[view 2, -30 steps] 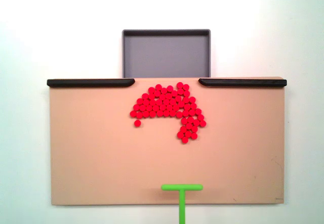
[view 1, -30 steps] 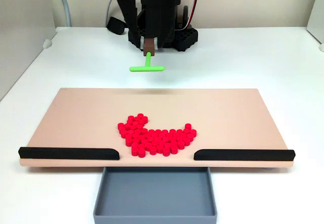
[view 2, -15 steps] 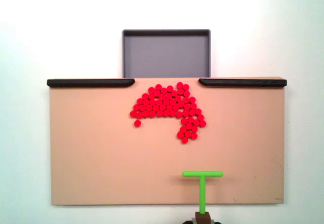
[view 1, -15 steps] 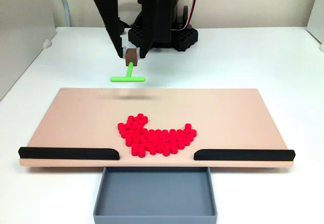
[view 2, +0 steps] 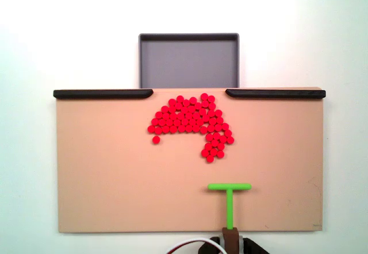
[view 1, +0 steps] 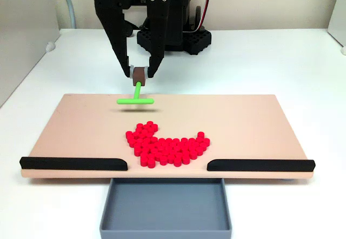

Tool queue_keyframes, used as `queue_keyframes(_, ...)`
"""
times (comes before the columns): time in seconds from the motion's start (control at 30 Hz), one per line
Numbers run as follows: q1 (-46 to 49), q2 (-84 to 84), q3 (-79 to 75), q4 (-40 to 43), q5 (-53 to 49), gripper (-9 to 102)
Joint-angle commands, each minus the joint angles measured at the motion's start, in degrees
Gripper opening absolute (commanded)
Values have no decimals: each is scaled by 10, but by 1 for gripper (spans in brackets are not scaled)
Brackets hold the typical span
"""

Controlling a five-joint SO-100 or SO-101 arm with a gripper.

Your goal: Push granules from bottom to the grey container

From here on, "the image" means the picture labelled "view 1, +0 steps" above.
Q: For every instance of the green T-shaped pusher tool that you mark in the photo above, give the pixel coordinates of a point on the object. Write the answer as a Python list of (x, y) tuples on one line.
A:
[(138, 89)]

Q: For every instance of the red cylindrical granules pile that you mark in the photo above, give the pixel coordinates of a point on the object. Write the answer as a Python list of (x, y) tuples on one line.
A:
[(167, 149)]

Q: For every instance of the grey rectangular tray container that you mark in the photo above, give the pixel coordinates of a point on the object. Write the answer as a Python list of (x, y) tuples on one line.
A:
[(165, 206)]

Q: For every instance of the white panel foot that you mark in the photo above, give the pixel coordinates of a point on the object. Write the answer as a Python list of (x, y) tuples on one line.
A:
[(50, 47), (343, 50)]

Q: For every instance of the single red cylindrical granule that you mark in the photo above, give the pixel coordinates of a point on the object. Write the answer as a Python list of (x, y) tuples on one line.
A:
[(200, 135)]

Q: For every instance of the beige flat board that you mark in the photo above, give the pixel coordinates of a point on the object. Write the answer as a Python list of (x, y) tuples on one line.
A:
[(243, 125)]

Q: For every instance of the black edge rail strip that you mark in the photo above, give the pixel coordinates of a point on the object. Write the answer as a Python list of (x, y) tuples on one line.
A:
[(70, 164), (259, 165)]

